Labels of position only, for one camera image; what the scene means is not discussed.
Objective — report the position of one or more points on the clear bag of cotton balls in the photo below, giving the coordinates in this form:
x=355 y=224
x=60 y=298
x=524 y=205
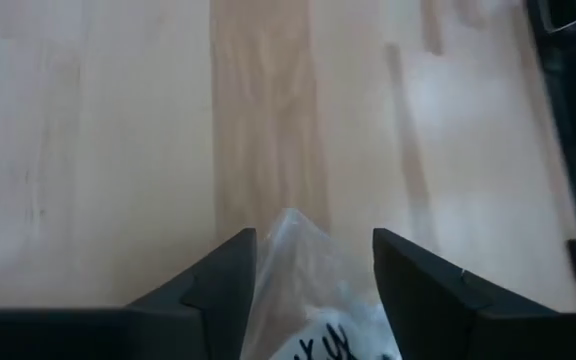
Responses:
x=313 y=300

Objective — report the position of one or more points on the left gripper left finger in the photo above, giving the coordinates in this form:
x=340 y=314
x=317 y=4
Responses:
x=183 y=320

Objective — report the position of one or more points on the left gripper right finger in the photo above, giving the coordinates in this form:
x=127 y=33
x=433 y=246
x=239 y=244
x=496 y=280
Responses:
x=443 y=320

